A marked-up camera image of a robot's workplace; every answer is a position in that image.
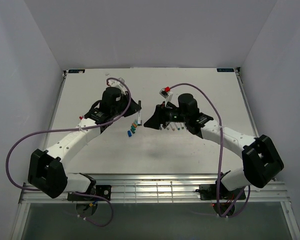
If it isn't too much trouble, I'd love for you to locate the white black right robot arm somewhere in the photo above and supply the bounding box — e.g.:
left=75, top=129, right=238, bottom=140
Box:
left=143, top=93, right=284, bottom=199

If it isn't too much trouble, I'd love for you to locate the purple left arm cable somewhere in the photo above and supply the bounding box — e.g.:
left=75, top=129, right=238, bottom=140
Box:
left=5, top=77, right=132, bottom=228

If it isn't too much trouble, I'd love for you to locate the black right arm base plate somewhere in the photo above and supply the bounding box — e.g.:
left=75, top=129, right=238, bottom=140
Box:
left=195, top=183, right=241, bottom=201

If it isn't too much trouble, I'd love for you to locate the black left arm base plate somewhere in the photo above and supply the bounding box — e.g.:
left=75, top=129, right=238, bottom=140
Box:
left=66, top=185, right=112, bottom=202

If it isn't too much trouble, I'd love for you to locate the right aluminium side rail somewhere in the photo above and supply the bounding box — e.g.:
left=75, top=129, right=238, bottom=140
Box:
left=234, top=66, right=275, bottom=180

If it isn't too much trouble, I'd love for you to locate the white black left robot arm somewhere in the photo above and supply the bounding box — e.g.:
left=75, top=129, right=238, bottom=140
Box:
left=27, top=87, right=141, bottom=200

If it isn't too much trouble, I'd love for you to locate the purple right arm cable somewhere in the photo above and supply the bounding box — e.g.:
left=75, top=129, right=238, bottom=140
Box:
left=162, top=82, right=251, bottom=219

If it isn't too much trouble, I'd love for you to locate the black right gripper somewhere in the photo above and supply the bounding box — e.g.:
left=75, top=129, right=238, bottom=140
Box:
left=143, top=101, right=189, bottom=130

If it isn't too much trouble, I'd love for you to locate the blue label sticker left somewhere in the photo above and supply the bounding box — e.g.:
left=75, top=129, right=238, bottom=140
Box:
left=68, top=69, right=86, bottom=74

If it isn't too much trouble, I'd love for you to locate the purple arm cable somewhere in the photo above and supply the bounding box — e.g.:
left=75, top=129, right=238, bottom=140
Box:
left=162, top=82, right=251, bottom=219
left=5, top=77, right=132, bottom=228

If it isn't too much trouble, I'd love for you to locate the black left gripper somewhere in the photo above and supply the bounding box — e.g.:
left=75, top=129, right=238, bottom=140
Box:
left=111, top=91, right=142, bottom=118

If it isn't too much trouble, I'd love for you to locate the blue label sticker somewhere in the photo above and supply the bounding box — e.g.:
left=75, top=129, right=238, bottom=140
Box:
left=216, top=68, right=235, bottom=73
left=68, top=69, right=86, bottom=74

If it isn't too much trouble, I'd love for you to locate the black capped white marker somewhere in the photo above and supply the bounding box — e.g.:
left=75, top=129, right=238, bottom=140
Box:
left=137, top=100, right=142, bottom=126

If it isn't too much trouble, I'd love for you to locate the teal capped white marker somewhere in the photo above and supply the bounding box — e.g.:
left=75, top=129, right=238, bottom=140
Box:
left=175, top=122, right=181, bottom=131

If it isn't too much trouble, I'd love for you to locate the blue label sticker right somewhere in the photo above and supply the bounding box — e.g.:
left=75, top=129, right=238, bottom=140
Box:
left=216, top=68, right=235, bottom=73

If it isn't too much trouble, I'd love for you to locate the orange capped white marker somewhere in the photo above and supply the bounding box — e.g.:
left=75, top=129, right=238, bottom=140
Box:
left=170, top=122, right=176, bottom=131

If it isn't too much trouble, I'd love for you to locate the aluminium frame rail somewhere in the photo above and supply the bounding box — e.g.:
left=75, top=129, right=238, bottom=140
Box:
left=17, top=173, right=291, bottom=205

